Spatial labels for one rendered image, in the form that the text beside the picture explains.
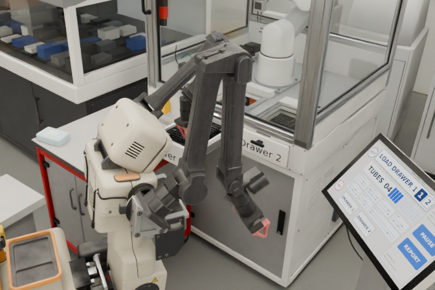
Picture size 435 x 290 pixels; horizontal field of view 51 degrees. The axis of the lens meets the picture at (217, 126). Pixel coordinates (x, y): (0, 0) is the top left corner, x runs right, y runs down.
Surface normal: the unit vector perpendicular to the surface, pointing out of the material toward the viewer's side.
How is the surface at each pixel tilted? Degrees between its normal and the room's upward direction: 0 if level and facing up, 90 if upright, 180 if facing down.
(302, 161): 90
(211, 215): 90
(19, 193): 0
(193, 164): 79
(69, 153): 0
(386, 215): 50
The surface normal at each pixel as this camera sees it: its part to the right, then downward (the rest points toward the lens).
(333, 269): 0.04, -0.87
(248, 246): -0.63, 0.36
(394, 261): -0.72, -0.49
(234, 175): 0.37, 0.47
